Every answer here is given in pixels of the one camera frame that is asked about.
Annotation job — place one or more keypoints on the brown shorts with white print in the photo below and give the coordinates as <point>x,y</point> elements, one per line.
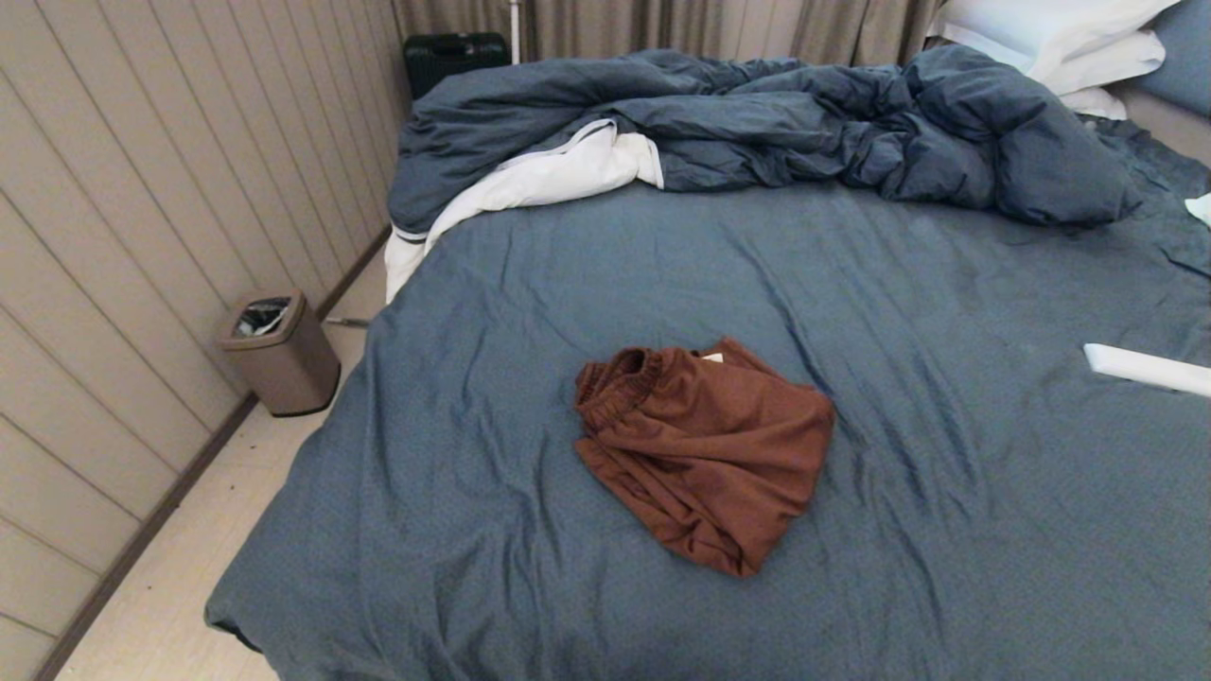
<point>710,454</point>

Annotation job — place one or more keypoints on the beige trash bin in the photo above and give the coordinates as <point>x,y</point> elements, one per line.
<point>289,369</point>

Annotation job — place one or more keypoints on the dark green suitcase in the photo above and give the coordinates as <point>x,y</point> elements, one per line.
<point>454,57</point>

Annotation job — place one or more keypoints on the beige curtain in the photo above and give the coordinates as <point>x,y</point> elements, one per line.
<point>662,24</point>

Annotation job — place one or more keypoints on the white pole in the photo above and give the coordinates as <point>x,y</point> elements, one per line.
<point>516,28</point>

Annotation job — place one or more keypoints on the crumpled dark blue duvet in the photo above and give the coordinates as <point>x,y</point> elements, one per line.
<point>851,123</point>

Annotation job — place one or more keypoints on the black trash bag liner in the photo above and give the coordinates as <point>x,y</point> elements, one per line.
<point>260,317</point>

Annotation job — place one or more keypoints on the blue bed sheet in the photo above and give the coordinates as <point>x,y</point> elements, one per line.
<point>993,530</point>

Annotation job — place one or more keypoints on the large white pillow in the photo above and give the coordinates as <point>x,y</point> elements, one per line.
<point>1031,24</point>

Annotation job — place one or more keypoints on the white flat paper strip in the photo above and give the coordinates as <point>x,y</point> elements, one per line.
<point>1145,369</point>

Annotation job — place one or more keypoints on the small white pillow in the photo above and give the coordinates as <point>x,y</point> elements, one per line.
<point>1097,102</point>

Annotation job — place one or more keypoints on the flat white pillow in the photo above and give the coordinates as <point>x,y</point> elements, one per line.
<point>1116,61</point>

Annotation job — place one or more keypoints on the beige mattress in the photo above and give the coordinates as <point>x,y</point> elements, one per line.
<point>1168,123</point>

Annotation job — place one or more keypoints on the small white paper scrap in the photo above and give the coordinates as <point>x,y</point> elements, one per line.
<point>1202,210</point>

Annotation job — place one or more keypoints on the blue pillow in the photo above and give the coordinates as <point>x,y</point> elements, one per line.
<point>1183,52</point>

